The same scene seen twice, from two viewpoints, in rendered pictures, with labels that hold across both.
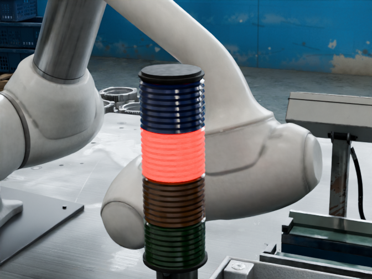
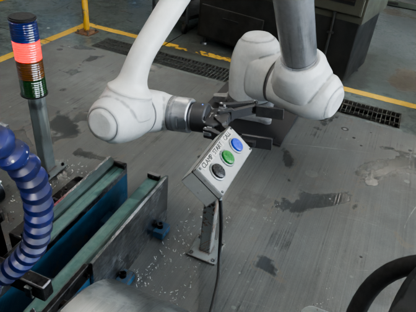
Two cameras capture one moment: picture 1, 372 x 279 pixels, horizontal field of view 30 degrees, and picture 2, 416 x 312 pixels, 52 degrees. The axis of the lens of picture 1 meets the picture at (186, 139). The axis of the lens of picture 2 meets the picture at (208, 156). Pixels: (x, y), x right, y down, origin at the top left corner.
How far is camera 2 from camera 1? 138 cm
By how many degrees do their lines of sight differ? 78
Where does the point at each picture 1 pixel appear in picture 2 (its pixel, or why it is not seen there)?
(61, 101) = (277, 74)
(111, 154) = (387, 158)
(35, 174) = (333, 129)
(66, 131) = (282, 96)
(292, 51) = not seen: outside the picture
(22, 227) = (244, 125)
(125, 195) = not seen: hidden behind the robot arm
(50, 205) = (275, 132)
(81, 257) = not seen: hidden behind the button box
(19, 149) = (259, 87)
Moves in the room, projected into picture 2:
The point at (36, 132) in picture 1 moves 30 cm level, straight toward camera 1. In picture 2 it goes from (270, 85) to (174, 87)
